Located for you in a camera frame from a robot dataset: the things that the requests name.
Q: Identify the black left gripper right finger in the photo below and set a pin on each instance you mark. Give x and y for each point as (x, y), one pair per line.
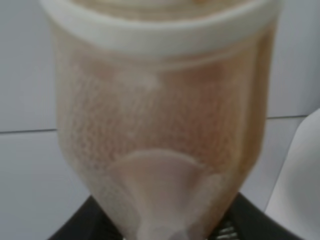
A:
(244, 221)

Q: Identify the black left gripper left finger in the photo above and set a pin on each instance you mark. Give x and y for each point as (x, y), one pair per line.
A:
(88, 223)

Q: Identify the clear plastic drink bottle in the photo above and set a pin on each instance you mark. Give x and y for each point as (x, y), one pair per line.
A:
(161, 105)

